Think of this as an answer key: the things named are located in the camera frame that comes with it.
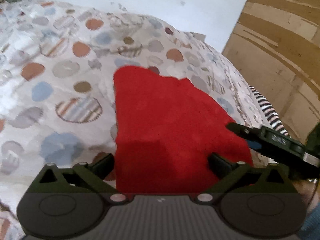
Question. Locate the dotted patchwork bed quilt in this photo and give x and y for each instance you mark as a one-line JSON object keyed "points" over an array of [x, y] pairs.
{"points": [[57, 98]]}

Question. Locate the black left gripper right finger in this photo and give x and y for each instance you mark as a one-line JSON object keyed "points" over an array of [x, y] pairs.
{"points": [[240, 177]]}

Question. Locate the black white pink striped garment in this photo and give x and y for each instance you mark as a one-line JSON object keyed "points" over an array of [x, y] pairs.
{"points": [[269, 112]]}

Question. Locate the brown wooden wardrobe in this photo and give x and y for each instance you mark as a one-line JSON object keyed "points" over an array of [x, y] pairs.
{"points": [[275, 46]]}

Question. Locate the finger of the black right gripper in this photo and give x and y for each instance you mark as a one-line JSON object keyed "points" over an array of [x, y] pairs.
{"points": [[268, 142]]}

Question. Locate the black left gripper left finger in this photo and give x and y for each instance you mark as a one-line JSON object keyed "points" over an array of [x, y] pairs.
{"points": [[83, 181]]}

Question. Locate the red long-sleeve shirt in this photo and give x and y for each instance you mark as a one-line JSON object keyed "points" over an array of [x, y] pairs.
{"points": [[167, 129]]}

